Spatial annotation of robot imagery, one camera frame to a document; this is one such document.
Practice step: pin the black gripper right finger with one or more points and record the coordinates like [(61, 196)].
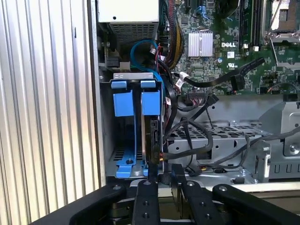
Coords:
[(253, 208)]

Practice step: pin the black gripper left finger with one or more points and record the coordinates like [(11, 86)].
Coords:
[(100, 204)]

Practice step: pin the hard disk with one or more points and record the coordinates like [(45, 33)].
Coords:
[(150, 103)]

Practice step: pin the metal disk bay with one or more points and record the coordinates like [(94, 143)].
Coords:
[(110, 131)]

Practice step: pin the empty blue disk carrier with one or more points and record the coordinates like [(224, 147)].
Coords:
[(123, 103)]

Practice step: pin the black RAM slot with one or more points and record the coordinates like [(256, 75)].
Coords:
[(258, 23), (253, 23), (243, 23)]

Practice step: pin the silver perforated drive cage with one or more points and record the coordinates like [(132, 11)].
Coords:
[(225, 133)]

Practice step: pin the silver PC case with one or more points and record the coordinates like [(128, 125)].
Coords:
[(234, 103)]

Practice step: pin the green Dell motherboard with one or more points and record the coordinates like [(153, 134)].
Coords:
[(211, 68)]

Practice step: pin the metal socket cover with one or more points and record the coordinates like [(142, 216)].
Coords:
[(284, 39)]

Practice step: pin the silver finned chipset heatsink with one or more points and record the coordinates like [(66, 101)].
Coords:
[(200, 44)]

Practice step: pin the CPU socket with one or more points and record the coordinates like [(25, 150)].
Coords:
[(289, 16)]

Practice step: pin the silver power supply unit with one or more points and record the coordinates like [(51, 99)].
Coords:
[(131, 9)]

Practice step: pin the thin metal locking lever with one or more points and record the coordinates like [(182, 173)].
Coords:
[(276, 12)]

